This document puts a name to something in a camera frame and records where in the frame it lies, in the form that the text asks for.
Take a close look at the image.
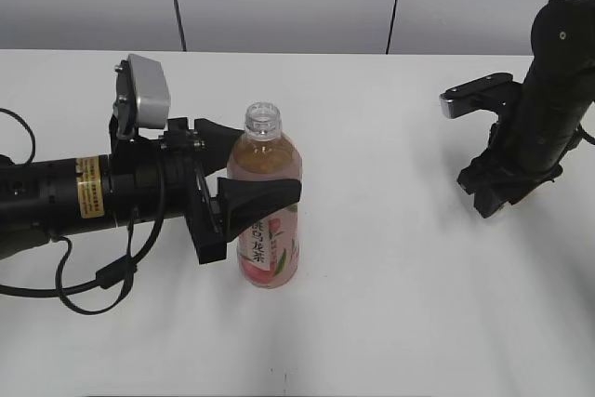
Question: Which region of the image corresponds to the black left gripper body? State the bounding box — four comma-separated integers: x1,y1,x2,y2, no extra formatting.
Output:
108,116,228,264

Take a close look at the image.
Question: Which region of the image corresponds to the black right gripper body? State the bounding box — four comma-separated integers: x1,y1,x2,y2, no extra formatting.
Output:
465,103,581,203

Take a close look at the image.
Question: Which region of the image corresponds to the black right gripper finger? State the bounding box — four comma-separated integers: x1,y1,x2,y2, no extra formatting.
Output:
473,181,523,218
456,168,486,192

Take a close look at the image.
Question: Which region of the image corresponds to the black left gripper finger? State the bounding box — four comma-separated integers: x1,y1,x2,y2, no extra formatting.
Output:
218,178,302,243
194,118,244,177

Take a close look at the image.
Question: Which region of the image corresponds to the peach oolong tea bottle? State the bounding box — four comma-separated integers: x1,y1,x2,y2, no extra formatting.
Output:
227,102,302,288

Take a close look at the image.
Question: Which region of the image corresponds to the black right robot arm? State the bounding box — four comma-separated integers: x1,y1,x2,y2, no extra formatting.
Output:
440,0,594,218

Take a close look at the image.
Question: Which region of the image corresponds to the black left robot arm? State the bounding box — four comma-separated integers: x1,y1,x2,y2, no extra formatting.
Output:
1,117,301,264

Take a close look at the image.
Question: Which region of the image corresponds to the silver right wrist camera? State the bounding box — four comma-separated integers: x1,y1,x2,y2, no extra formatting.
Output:
440,73,521,119

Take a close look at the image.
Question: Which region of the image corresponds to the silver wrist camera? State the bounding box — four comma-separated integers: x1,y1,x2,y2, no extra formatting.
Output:
440,73,521,119
112,53,171,140

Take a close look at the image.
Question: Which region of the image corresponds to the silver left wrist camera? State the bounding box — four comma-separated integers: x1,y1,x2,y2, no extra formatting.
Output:
112,53,171,140

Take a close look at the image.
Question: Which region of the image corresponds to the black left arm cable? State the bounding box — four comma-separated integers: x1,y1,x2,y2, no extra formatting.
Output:
0,108,164,315

